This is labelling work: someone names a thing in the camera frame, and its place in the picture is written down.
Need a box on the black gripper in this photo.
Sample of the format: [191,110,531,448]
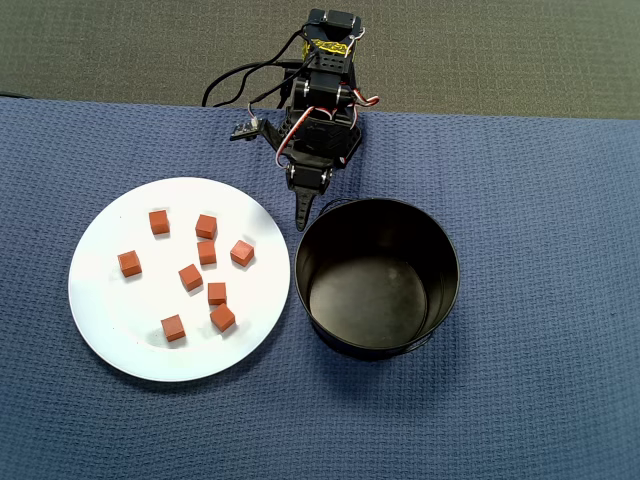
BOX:
[278,106,360,233]

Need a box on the white round plate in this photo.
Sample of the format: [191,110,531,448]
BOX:
[67,176,292,384]

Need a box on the black metal bucket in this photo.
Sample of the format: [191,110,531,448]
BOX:
[293,197,461,362]

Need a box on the blue woven table cloth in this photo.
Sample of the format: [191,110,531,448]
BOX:
[0,96,640,480]

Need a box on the white red servo wire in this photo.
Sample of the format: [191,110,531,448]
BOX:
[348,87,381,108]
[276,105,334,169]

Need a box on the small wrist camera board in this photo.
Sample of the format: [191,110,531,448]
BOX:
[229,117,284,154]

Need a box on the thin black camera cable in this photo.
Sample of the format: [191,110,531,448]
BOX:
[247,81,294,124]

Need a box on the black base cable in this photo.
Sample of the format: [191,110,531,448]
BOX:
[201,30,307,108]
[213,58,303,108]

